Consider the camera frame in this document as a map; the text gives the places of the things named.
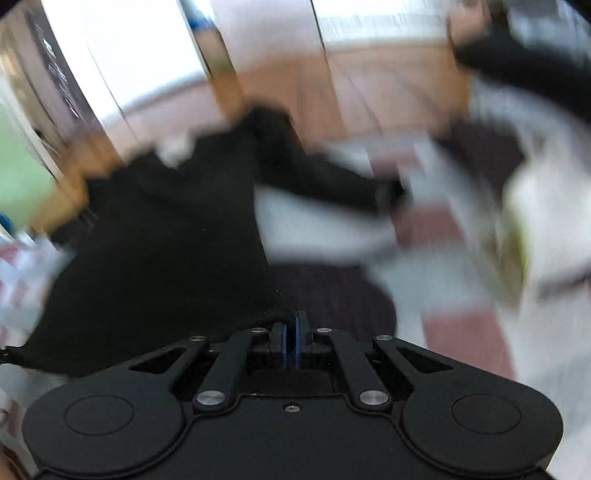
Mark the green door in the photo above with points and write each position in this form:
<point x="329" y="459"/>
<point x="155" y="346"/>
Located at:
<point x="18" y="175"/>

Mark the white wardrobe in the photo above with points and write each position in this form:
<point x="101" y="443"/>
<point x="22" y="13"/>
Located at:
<point x="138" y="46"/>

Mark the black shirt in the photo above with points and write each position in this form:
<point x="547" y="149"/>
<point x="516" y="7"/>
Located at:
<point x="161" y="240"/>

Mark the dark brown folded garment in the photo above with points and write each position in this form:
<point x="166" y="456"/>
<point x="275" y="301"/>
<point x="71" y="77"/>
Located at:
<point x="485" y="143"/>

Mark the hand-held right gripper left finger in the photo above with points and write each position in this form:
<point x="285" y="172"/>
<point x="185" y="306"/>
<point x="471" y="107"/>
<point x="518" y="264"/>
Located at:
<point x="280" y="344"/>

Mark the black folded garment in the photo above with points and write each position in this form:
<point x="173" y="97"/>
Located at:
<point x="517" y="64"/>

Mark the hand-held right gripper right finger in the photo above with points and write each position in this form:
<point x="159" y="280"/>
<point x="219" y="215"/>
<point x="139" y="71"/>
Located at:
<point x="301" y="341"/>

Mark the striped rug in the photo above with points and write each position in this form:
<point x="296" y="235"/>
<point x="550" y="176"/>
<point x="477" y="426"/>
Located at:
<point x="461" y="337"/>

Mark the white folded garment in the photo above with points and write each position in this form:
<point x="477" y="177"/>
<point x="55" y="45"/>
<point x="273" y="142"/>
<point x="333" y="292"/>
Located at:
<point x="554" y="194"/>

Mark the cartoon printed cloth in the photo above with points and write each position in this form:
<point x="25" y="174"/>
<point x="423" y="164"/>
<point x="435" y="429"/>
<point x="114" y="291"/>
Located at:
<point x="23" y="277"/>

